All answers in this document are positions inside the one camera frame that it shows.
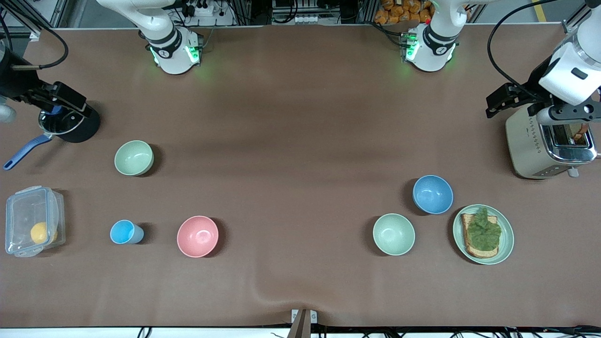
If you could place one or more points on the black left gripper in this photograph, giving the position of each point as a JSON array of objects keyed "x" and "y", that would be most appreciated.
[{"x": 533, "y": 90}]

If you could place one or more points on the orange snack bags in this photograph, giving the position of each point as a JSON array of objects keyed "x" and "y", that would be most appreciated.
[{"x": 399, "y": 11}]

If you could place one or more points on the blue plastic cup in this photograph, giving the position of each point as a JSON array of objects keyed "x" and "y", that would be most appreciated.
[{"x": 123, "y": 232}]

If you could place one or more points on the green lettuce leaf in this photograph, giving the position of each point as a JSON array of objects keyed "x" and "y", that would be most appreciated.
[{"x": 483, "y": 230}]

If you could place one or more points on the brown table cloth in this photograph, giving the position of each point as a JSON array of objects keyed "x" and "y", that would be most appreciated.
[{"x": 300, "y": 188}]

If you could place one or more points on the white power strip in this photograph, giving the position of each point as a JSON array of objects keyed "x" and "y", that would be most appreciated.
[{"x": 203, "y": 9}]

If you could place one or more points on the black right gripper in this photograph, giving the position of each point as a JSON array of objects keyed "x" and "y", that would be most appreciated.
[{"x": 15, "y": 83}]

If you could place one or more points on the metal table edge bracket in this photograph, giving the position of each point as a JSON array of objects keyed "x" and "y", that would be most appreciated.
[{"x": 304, "y": 320}]

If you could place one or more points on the clear plastic food container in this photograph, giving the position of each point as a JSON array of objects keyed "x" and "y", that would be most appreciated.
[{"x": 23, "y": 211}]

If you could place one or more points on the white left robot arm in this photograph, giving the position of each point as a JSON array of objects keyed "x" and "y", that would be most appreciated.
[{"x": 434, "y": 47}]

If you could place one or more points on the yellow lemon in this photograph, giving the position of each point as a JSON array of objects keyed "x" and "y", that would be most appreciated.
[{"x": 42, "y": 233}]

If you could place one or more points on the bread slice with crust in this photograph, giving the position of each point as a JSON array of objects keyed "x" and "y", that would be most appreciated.
[{"x": 474, "y": 251}]

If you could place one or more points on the blue bowl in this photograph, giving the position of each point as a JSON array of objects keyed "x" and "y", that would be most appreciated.
[{"x": 433, "y": 194}]

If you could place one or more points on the light green bowl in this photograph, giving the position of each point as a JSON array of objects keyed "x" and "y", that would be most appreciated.
[
  {"x": 393, "y": 234},
  {"x": 134, "y": 158}
]

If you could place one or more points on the glass lid with blue knob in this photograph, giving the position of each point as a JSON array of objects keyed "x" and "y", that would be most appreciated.
[{"x": 58, "y": 124}]

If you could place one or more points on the beige and chrome toaster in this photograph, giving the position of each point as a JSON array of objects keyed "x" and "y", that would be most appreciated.
[{"x": 526, "y": 145}]

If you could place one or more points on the light green plate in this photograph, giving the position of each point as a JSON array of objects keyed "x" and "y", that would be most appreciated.
[{"x": 506, "y": 244}]

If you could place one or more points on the brown toast slice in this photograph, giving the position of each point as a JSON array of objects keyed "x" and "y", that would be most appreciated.
[{"x": 581, "y": 135}]

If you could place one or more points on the pink bowl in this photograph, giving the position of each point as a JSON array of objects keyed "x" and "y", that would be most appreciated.
[{"x": 197, "y": 236}]

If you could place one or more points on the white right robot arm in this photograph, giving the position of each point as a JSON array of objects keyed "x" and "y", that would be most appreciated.
[{"x": 171, "y": 49}]

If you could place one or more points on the aluminium frame post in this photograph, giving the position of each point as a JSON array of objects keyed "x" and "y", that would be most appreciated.
[
  {"x": 28, "y": 11},
  {"x": 575, "y": 21}
]

